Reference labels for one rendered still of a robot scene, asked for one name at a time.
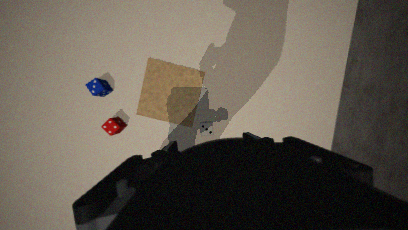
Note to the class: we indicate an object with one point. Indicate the white die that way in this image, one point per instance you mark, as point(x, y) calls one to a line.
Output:
point(206, 128)

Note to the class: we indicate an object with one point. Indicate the tan mat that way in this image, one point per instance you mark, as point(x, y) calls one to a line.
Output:
point(170, 92)

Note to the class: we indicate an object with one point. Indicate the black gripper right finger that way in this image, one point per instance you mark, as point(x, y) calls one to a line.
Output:
point(336, 161)

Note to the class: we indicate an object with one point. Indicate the red die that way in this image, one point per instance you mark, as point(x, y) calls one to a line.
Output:
point(114, 126)

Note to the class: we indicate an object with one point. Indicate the blue die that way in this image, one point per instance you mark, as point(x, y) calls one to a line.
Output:
point(99, 87)

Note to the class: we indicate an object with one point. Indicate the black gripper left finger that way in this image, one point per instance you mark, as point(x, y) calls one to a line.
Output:
point(97, 208)

